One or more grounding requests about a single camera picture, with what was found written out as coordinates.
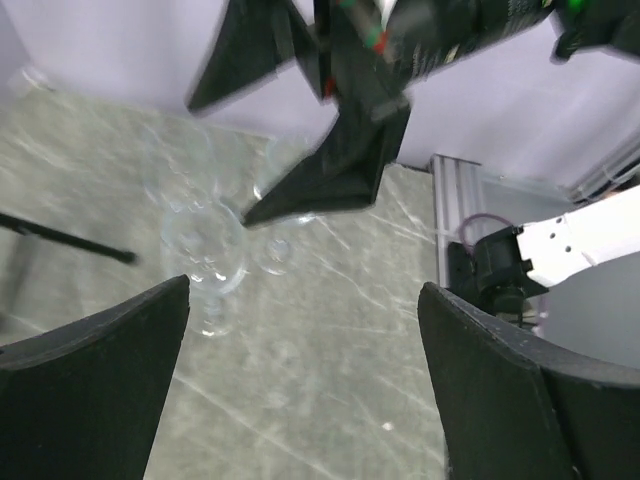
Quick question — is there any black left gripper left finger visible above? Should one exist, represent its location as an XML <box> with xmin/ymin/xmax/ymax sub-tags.
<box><xmin>1</xmin><ymin>275</ymin><xmax>189</xmax><ymax>479</ymax></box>

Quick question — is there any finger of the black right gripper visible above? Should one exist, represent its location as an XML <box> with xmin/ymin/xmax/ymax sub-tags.
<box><xmin>186</xmin><ymin>1</ymin><xmax>320</xmax><ymax>113</ymax></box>
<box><xmin>242</xmin><ymin>94</ymin><xmax>411</xmax><ymax>228</ymax></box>

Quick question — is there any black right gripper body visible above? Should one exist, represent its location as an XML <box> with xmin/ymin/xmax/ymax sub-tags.
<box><xmin>309</xmin><ymin>1</ymin><xmax>639</xmax><ymax>99</ymax></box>

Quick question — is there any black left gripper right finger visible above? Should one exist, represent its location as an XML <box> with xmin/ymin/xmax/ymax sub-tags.
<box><xmin>418</xmin><ymin>283</ymin><xmax>639</xmax><ymax>479</ymax></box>

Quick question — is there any black music stand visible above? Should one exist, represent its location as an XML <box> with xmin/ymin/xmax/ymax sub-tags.
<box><xmin>1</xmin><ymin>212</ymin><xmax>138</xmax><ymax>265</ymax></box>

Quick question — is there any wine glass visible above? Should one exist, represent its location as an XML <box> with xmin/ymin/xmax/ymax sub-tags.
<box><xmin>253</xmin><ymin>135</ymin><xmax>316</xmax><ymax>275</ymax></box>
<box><xmin>141</xmin><ymin>124</ymin><xmax>214</xmax><ymax>212</ymax></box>
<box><xmin>161</xmin><ymin>201</ymin><xmax>246</xmax><ymax>338</ymax></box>

